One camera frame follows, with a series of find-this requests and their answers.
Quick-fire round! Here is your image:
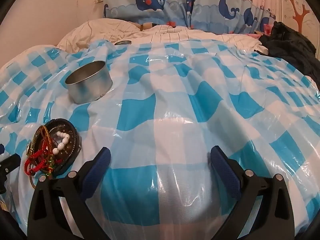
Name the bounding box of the orange tree wall sticker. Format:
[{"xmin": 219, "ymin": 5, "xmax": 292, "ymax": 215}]
[{"xmin": 287, "ymin": 0, "xmax": 312, "ymax": 34}]

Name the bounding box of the blue white checkered plastic sheet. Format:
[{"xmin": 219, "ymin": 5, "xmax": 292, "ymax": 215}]
[{"xmin": 0, "ymin": 39, "xmax": 320, "ymax": 240}]

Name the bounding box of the red knotted cord bracelet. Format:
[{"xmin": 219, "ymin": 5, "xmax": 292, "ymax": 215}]
[{"xmin": 24, "ymin": 140, "xmax": 54, "ymax": 177}]

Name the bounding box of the thin silver bangle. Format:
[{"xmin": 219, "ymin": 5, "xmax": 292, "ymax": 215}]
[{"xmin": 37, "ymin": 119, "xmax": 82, "ymax": 173}]

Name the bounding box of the round silver metal tin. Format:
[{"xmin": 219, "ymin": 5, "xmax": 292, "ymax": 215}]
[{"xmin": 65, "ymin": 60, "xmax": 113, "ymax": 105}]

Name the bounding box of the dark cloth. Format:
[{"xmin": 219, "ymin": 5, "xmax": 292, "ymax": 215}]
[{"xmin": 259, "ymin": 21, "xmax": 320, "ymax": 90}]

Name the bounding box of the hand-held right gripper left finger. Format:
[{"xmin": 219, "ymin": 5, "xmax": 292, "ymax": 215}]
[{"xmin": 27, "ymin": 147, "xmax": 112, "ymax": 240}]

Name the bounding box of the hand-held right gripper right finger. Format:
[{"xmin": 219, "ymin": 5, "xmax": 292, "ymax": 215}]
[{"xmin": 210, "ymin": 145, "xmax": 295, "ymax": 240}]

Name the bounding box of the pink cloth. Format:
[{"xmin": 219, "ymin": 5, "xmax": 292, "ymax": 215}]
[{"xmin": 250, "ymin": 24, "xmax": 272, "ymax": 40}]

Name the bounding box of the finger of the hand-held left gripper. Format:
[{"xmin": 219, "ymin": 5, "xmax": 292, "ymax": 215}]
[{"xmin": 0, "ymin": 154, "xmax": 21, "ymax": 194}]

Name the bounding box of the white bead bracelet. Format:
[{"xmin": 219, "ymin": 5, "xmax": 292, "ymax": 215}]
[{"xmin": 52, "ymin": 131, "xmax": 69, "ymax": 155}]

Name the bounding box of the white striped quilt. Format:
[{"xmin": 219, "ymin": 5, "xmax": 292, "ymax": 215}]
[{"xmin": 56, "ymin": 18, "xmax": 263, "ymax": 53}]

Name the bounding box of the gold braided bracelet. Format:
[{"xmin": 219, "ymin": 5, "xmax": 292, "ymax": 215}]
[{"xmin": 27, "ymin": 125, "xmax": 52, "ymax": 157}]

